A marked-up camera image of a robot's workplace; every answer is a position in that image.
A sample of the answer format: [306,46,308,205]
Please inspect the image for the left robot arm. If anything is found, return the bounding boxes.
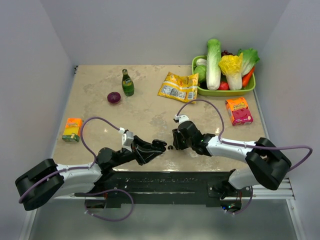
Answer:
[15,135,167,211]

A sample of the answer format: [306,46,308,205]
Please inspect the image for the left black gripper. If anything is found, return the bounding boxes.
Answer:
[110,135,162,168]

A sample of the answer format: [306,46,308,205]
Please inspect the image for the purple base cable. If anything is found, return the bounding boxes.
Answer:
[84,188,135,222]
[223,186,254,216]

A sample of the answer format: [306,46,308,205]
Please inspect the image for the green glass bottle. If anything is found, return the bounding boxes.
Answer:
[121,68,135,97]

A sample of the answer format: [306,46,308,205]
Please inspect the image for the green lettuce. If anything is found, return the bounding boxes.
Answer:
[237,48,260,77]

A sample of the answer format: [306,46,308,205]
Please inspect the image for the yellow snack bag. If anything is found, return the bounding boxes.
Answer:
[157,72,199,103]

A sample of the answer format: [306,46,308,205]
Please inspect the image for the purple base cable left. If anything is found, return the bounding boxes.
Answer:
[84,188,135,222]

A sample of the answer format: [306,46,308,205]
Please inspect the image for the purple red onion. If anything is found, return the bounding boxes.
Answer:
[107,91,121,104]

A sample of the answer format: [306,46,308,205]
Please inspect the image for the pink orange snack box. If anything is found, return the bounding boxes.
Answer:
[225,97,254,126]

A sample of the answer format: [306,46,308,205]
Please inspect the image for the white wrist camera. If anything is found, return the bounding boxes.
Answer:
[118,127,134,152]
[173,114,190,124]

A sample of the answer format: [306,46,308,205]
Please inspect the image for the orange yellow juice carton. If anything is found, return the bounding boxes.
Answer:
[62,118,83,143]

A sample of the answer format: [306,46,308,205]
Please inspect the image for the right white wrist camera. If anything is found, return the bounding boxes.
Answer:
[173,114,190,124]

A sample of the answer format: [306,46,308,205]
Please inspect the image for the aluminium rail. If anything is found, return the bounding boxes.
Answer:
[252,178,295,200]

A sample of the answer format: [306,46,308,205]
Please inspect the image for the red tomato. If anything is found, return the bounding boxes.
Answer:
[218,81,230,91]

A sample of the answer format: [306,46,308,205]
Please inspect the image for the napa cabbage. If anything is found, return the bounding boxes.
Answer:
[206,38,221,91]

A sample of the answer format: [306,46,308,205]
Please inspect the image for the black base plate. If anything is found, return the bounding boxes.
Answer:
[75,171,251,210]

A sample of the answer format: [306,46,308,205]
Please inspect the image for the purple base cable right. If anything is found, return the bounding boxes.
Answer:
[223,186,254,216]

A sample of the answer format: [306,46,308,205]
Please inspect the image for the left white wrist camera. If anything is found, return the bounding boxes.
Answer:
[118,127,134,152]

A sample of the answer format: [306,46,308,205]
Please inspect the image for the white cauliflower piece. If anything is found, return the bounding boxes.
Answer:
[195,58,207,66]

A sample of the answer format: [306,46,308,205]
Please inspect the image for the black earbud charging case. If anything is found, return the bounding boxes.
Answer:
[151,139,167,152]

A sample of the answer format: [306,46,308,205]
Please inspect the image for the green plastic basket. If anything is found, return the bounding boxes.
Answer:
[191,55,257,97]

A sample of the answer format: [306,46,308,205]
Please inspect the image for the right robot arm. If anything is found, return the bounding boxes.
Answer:
[172,120,292,197]

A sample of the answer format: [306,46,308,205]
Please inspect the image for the orange carrot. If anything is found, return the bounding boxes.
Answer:
[242,67,255,88]

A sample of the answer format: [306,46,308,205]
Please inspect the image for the dark red grapes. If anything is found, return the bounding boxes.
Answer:
[221,50,234,57]

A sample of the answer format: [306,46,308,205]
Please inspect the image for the round green cabbage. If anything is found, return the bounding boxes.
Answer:
[194,65,207,83]

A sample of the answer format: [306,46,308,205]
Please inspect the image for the yellow leaf cabbage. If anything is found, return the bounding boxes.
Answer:
[218,53,243,91]

